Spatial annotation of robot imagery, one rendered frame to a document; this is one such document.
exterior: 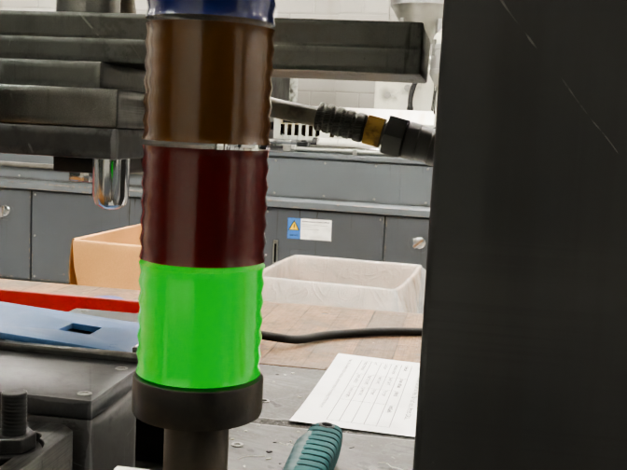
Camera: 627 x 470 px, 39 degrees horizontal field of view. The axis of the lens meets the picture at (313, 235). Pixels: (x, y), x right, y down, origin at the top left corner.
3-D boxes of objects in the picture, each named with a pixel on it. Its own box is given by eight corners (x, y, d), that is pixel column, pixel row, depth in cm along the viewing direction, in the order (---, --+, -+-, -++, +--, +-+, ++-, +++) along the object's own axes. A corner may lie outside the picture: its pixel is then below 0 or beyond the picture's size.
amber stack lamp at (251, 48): (166, 138, 29) (170, 33, 28) (282, 144, 28) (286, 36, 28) (121, 138, 25) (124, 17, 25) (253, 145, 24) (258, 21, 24)
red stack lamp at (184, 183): (163, 245, 29) (166, 143, 29) (277, 254, 28) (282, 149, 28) (118, 261, 25) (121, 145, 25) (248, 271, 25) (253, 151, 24)
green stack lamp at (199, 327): (160, 350, 30) (163, 250, 29) (272, 360, 29) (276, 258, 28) (116, 380, 26) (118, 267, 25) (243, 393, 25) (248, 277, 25)
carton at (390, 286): (283, 376, 351) (289, 250, 345) (436, 393, 337) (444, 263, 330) (223, 432, 284) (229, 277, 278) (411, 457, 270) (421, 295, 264)
